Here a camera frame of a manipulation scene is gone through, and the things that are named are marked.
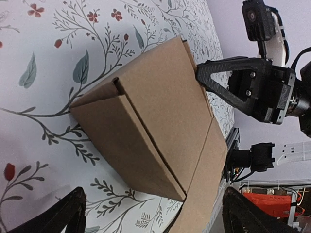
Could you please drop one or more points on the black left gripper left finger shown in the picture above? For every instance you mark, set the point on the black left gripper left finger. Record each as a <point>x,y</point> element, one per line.
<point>68,214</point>

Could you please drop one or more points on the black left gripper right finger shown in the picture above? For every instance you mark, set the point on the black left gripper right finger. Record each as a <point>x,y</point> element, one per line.
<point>241,215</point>

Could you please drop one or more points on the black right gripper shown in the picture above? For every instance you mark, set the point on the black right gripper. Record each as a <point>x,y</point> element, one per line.
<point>256,88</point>

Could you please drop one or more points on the brown cardboard box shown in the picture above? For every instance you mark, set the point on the brown cardboard box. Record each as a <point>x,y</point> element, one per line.
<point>152,122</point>

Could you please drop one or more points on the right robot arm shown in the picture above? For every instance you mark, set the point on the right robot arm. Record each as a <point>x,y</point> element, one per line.
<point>299,102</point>

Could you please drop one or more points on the orange box in background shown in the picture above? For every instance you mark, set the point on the orange box in background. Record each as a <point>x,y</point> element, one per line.
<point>275,205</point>

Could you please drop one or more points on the floral patterned table mat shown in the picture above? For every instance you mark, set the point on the floral patterned table mat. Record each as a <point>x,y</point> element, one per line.
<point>51,53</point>

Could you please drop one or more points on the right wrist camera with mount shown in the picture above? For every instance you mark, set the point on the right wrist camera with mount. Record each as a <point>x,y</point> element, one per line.
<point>264,25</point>

